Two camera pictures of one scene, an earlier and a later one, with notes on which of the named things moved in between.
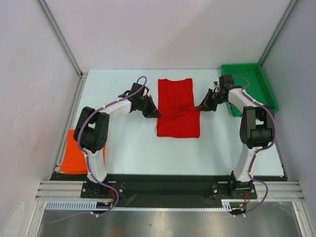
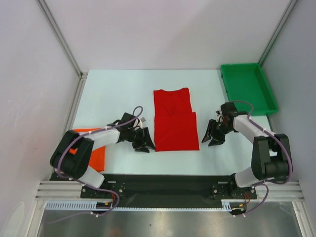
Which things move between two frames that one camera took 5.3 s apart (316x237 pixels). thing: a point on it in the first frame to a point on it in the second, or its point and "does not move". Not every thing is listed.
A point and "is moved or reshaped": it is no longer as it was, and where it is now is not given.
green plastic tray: (253, 83) does not move
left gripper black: (152, 112) to (145, 142)
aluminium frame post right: (290, 9) does not move
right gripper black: (207, 105) to (211, 132)
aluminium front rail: (277, 191) does not move
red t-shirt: (176, 104) is moved or reshaped
